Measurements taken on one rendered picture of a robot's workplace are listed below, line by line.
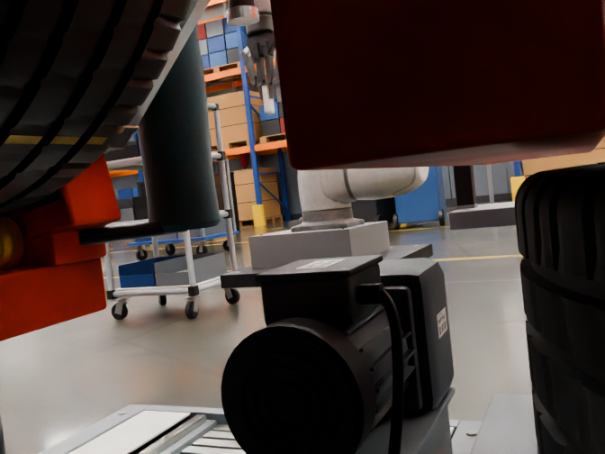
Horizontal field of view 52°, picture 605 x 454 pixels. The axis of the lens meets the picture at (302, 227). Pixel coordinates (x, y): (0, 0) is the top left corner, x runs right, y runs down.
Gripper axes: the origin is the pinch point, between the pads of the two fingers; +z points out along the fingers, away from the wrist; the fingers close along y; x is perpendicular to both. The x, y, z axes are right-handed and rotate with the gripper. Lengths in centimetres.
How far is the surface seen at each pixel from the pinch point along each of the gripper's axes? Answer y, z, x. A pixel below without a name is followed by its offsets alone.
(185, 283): 99, 58, -94
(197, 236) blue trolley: 277, 47, -371
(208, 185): -30, 24, 78
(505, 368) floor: -49, 75, -23
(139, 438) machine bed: 10, 69, 50
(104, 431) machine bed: 20, 69, 48
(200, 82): -30, 12, 78
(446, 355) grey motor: -54, 48, 65
